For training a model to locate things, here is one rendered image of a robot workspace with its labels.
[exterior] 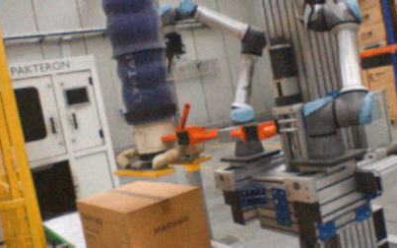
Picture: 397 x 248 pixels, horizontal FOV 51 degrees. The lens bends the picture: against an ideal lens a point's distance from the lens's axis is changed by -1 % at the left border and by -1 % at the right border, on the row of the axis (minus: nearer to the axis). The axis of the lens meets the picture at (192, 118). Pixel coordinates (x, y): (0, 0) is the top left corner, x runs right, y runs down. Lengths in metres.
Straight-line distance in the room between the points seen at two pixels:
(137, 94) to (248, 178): 0.72
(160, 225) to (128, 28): 0.87
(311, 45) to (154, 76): 0.73
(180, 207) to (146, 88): 0.60
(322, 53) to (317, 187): 0.66
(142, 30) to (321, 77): 0.83
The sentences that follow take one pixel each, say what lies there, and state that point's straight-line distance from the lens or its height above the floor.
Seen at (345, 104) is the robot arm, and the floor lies 1.24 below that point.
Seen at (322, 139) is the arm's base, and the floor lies 1.12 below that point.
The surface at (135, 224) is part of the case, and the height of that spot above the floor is 0.89.
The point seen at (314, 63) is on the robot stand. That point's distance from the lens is 1.99.
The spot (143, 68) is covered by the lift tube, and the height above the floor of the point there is 1.53.
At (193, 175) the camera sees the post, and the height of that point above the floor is 0.90.
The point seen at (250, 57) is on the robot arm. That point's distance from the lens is 2.25.
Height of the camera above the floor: 1.38
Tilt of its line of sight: 3 degrees down
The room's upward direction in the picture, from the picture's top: 11 degrees counter-clockwise
